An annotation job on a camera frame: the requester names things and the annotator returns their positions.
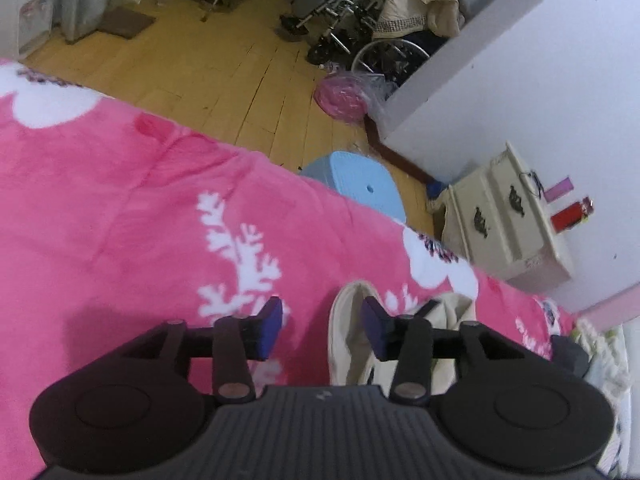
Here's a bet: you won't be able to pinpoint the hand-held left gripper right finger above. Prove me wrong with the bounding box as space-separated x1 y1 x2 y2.
361 296 543 406

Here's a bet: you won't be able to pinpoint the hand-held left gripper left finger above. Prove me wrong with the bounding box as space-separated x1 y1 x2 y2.
117 296 284 405

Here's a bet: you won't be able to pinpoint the cream jacket with black trim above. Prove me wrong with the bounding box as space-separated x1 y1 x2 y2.
327 281 476 396

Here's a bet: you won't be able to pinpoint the beige clothes pile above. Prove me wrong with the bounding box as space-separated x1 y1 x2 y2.
372 0 468 41

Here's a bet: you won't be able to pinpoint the blue plastic stool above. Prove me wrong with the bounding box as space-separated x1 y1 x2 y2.
300 151 408 223

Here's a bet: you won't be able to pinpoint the cream nightstand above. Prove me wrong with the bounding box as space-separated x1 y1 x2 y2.
432 141 575 281

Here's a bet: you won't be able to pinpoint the pink printed blanket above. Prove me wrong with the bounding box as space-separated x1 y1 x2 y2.
0 57 576 480

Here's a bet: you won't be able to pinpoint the black garment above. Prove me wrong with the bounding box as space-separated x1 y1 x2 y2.
550 332 591 376

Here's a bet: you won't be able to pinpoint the black eyeglasses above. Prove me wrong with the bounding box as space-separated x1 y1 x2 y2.
517 171 543 198

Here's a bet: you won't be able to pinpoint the red bottle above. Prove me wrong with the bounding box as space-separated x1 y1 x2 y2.
551 199 595 233

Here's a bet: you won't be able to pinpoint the pink box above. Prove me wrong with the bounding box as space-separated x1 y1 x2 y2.
544 176 572 203

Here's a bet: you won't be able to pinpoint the striped light cloth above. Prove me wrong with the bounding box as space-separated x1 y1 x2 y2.
575 320 633 476

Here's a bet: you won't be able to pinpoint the pink plastic bag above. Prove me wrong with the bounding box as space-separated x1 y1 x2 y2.
314 72 398 123

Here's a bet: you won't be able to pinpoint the wheelchair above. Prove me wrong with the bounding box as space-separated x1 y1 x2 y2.
277 0 451 86

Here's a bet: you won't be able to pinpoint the brown doormat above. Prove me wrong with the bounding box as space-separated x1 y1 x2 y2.
100 7 156 40

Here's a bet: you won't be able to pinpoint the white water dispenser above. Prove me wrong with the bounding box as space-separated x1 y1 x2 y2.
0 0 56 58

